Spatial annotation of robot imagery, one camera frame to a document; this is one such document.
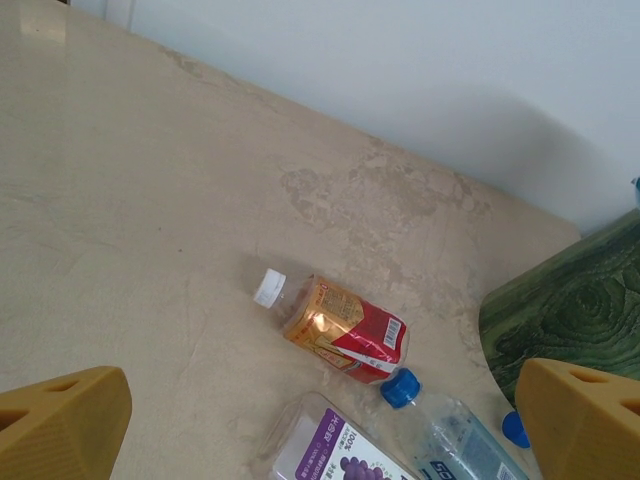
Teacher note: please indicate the red gold label bottle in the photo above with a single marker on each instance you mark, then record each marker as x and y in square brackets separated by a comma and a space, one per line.
[340, 325]

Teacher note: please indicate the light blue label water bottle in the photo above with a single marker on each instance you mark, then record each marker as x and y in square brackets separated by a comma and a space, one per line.
[450, 440]

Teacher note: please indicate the green wood pattern bin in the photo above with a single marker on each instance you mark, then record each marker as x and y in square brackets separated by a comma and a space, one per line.
[575, 310]

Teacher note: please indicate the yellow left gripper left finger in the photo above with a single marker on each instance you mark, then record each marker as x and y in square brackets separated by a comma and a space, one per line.
[60, 430]

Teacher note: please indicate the purple grape juice bottle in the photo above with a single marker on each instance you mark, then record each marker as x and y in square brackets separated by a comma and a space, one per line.
[325, 445]

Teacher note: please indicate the dark blue label water bottle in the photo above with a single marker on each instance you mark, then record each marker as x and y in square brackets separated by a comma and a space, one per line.
[515, 430]

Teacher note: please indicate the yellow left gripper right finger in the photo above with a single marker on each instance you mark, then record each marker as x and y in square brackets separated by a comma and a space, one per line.
[585, 435]

